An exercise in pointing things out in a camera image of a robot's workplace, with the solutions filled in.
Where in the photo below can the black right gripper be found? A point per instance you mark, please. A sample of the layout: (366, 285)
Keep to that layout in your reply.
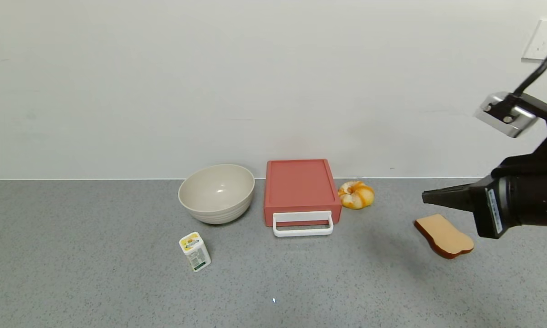
(490, 210)

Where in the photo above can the toast bread slice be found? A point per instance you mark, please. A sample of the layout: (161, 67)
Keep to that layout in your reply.
(444, 237)

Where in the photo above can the orange white bread bun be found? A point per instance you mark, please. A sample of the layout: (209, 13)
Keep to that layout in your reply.
(357, 198)

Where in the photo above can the beige ribbed bowl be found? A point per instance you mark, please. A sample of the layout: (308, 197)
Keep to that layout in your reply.
(216, 191)

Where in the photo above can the small white yellow bottle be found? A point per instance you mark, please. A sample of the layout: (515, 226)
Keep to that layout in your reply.
(196, 255)

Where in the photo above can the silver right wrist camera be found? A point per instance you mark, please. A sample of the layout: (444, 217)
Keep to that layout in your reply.
(505, 116)

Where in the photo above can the white wall socket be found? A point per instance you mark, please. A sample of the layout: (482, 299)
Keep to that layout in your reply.
(539, 41)

